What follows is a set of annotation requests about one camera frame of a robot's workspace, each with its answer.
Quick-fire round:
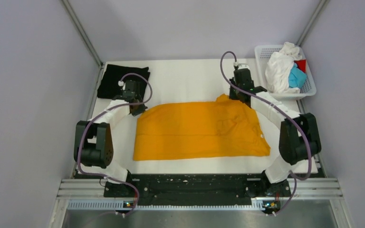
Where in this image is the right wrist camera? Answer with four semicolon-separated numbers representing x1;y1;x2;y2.
233;62;250;72

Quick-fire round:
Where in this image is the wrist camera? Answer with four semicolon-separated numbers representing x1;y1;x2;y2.
118;81;125;90
233;62;250;72

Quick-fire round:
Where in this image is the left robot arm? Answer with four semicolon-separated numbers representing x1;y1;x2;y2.
74;80;146;198

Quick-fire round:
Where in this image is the aluminium frame rail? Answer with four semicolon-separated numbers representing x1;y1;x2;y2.
293;178;344;200

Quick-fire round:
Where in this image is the red t shirt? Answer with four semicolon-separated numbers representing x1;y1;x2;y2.
294;59;307;73

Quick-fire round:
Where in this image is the white slotted cable duct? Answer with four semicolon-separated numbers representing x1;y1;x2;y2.
67;199;278;211

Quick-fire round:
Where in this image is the light blue t shirt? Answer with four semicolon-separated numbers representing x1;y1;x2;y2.
288;63;307;89

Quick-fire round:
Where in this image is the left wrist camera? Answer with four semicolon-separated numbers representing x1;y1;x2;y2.
118;81;125;90

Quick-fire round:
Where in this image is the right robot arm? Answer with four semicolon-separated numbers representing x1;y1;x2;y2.
229;68;321;196

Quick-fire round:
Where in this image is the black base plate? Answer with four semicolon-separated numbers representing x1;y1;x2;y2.
104;173;292;207

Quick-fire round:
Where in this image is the folded black t shirt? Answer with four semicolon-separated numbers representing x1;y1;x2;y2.
97;64;150;99

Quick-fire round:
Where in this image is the orange t shirt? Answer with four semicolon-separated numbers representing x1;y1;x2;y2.
133;94;270;161

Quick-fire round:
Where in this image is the white t shirt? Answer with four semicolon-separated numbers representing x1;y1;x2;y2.
265;42;303;94

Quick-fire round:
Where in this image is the white plastic basket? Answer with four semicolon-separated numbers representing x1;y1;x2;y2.
254;44;317;100

